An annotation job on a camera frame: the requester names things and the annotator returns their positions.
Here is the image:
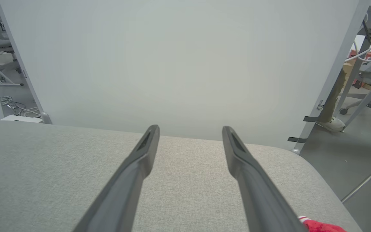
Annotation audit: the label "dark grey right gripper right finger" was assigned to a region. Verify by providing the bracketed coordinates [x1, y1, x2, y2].
[222, 126, 309, 232]

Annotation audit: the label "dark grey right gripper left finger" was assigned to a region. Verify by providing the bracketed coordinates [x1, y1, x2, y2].
[73, 125, 160, 232]

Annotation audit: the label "red and white jersey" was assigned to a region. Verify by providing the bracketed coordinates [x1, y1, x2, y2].
[298, 216, 347, 232]

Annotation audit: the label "white shoe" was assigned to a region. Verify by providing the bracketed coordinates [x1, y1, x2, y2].
[316, 117, 346, 133]

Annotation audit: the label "thin metal rod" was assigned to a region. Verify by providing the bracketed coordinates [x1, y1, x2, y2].
[341, 156, 371, 203]

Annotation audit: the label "person leg khaki trousers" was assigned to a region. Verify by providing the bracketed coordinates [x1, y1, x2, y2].
[318, 69, 347, 123]

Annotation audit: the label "white equipment box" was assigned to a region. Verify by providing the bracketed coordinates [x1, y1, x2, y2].
[0, 115, 43, 124]

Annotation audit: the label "white partition panel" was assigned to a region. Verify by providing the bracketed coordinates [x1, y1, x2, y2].
[0, 0, 371, 154]

